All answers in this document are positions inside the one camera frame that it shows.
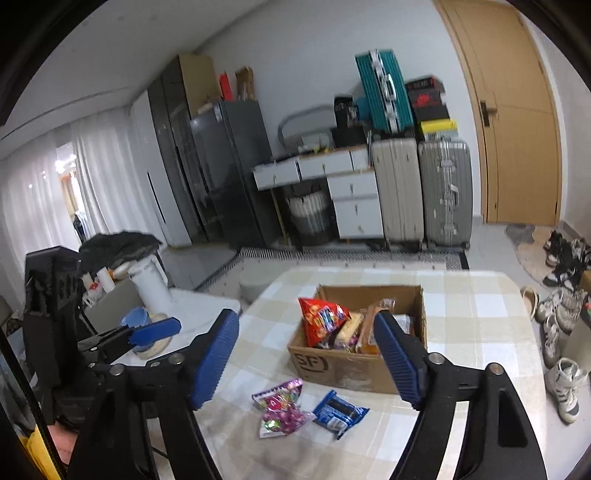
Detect purple candy bag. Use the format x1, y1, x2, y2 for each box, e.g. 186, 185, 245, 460
252, 377, 315, 439

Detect blue cookie packet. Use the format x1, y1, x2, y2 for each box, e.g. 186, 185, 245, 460
312, 390, 370, 440

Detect red cone snack bag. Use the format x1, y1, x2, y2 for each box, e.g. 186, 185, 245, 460
298, 298, 351, 348

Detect left hand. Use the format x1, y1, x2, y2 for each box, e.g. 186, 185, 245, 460
48, 423, 77, 465

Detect blue bowl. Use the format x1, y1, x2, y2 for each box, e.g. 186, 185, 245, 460
120, 307, 151, 328

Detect white kettle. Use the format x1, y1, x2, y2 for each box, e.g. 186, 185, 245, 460
128, 255, 173, 314

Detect white side table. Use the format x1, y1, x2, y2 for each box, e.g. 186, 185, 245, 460
113, 288, 242, 366

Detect checkered tablecloth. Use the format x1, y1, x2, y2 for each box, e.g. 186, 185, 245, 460
197, 267, 547, 479

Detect SF cardboard box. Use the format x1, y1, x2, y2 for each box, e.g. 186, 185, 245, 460
287, 285, 427, 394

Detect woven laundry basket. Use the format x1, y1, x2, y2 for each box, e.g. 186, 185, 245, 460
287, 191, 334, 246

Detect black refrigerator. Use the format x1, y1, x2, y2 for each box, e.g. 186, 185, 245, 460
191, 100, 280, 249

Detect silver suitcase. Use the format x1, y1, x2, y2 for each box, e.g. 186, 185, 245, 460
418, 139, 473, 249

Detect dark glass cabinet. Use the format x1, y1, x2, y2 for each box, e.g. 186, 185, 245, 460
147, 56, 222, 244

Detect white drawer desk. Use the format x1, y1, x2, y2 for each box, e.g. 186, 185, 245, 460
252, 146, 384, 240

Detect wooden door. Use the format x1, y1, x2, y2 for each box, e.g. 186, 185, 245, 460
436, 1, 562, 226

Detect beige suitcase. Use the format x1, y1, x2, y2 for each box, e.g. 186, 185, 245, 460
372, 138, 425, 247

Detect stacked shoe boxes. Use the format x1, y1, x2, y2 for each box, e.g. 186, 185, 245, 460
405, 76, 459, 141

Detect teal suitcase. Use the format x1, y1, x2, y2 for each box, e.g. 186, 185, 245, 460
356, 49, 414, 135

